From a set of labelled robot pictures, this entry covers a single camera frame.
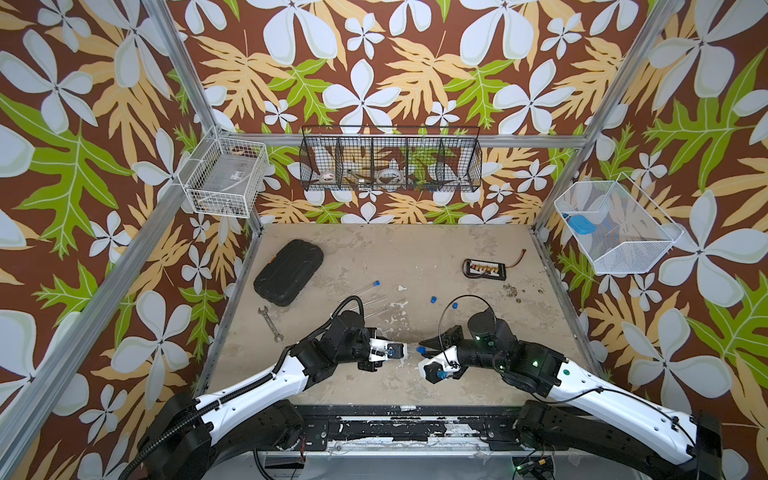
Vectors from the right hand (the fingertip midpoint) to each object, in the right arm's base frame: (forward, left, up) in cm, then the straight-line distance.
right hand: (421, 338), depth 71 cm
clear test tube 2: (+26, +16, -20) cm, 37 cm away
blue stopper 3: (+22, -8, -18) cm, 29 cm away
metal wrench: (+8, +42, -18) cm, 46 cm away
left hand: (+3, +6, -6) cm, 9 cm away
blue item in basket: (+32, -49, +6) cm, 59 cm away
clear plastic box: (+44, +54, +16) cm, 71 cm away
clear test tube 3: (+20, +12, -19) cm, 30 cm away
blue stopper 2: (+29, +11, -19) cm, 36 cm away
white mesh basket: (+29, -56, +9) cm, 64 cm away
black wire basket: (+56, -1, +13) cm, 58 cm away
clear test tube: (-2, +2, -2) cm, 3 cm away
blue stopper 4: (+20, -15, -19) cm, 32 cm away
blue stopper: (-3, 0, 0) cm, 3 cm away
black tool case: (+29, +41, -12) cm, 52 cm away
